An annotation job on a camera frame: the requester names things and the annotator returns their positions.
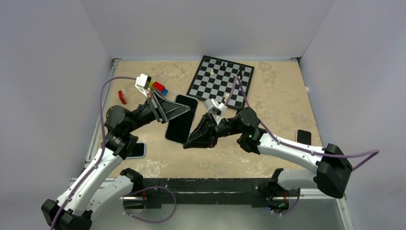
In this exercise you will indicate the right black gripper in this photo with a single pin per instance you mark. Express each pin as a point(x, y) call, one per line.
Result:
point(200, 136)

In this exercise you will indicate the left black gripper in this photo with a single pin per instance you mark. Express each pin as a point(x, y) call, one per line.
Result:
point(163, 109)

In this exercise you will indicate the black phone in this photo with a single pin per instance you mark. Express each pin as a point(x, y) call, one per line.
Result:
point(178, 129)

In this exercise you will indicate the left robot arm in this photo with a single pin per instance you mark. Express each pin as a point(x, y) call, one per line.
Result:
point(78, 206)

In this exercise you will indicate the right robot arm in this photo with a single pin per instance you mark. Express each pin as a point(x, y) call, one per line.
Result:
point(326, 168)

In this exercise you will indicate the phone in pink case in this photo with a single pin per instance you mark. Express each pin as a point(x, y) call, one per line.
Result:
point(303, 137)

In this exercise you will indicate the colourful toy brick car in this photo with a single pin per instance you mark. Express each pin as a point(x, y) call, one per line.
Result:
point(154, 85)

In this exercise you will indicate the red toy brick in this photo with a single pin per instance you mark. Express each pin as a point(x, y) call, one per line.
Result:
point(122, 97)

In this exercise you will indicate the black grey chessboard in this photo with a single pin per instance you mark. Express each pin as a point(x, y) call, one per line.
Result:
point(204, 85)

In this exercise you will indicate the black chess piece right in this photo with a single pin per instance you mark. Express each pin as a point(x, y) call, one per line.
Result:
point(240, 73)

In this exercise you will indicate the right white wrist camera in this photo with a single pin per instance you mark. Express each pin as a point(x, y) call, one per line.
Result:
point(217, 110)

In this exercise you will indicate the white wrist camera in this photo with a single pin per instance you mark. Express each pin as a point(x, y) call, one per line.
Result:
point(217, 110)
point(142, 84)

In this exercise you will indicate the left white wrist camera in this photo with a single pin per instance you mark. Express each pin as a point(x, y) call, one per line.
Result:
point(142, 84)

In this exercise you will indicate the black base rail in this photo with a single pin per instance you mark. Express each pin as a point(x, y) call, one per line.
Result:
point(255, 192)

